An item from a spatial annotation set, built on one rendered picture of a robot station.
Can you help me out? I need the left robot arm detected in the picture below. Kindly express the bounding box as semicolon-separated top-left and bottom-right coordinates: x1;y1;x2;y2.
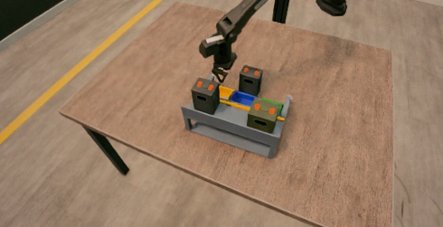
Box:
199;0;346;63

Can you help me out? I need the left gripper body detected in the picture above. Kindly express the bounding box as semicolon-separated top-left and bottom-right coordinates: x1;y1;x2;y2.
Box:
212;51;237;74

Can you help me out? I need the yellow bin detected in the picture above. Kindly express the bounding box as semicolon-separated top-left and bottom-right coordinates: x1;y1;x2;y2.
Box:
220;86;235;100

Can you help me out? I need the grey shelf rack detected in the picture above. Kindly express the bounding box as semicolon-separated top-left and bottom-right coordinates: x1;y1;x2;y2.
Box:
181;102;284;159

